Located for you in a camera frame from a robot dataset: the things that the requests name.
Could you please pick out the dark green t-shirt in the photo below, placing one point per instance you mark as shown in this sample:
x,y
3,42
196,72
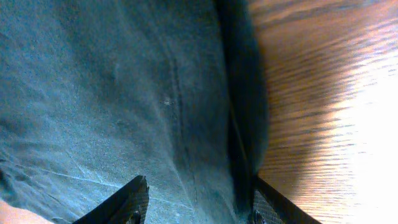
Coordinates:
x,y
95,93

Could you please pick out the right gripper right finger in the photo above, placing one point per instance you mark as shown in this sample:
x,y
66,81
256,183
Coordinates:
x,y
271,207

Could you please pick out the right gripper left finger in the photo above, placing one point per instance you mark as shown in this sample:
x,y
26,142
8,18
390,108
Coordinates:
x,y
126,206

